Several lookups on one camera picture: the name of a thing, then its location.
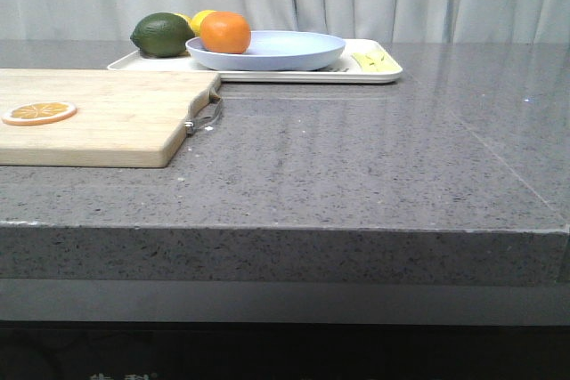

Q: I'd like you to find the orange slice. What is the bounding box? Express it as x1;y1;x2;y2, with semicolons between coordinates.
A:
1;101;77;126

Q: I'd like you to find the orange fruit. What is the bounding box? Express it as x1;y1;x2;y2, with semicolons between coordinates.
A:
199;11;251;54

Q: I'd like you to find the green lime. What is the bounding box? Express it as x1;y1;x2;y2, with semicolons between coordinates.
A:
130;12;195;58

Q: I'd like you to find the grey cutting board strap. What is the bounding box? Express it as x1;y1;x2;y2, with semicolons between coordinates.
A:
183;87;224;136

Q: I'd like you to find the cream plastic tray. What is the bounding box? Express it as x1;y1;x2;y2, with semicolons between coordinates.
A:
107;39;403;84

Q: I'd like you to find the yellow lemon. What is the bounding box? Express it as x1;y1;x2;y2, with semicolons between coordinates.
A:
175;10;215;36

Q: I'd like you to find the light blue plastic plate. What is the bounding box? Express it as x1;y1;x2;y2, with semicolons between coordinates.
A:
186;30;346;71

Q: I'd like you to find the wooden cutting board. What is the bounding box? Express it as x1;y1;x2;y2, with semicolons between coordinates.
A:
1;69;221;168

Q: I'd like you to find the yellow plastic knife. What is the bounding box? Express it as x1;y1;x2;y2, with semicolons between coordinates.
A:
352;51;392;72

